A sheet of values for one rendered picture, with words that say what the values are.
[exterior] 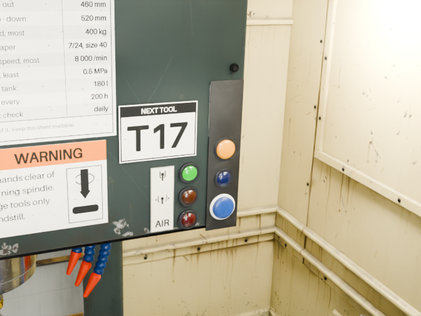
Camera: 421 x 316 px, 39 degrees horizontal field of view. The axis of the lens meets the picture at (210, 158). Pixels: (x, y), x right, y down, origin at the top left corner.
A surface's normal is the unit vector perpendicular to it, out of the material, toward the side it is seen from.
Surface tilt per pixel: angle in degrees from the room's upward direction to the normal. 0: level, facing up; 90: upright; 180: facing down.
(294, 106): 90
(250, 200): 90
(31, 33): 90
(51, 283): 90
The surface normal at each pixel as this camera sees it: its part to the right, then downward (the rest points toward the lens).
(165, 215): 0.40, 0.31
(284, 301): -0.92, 0.10
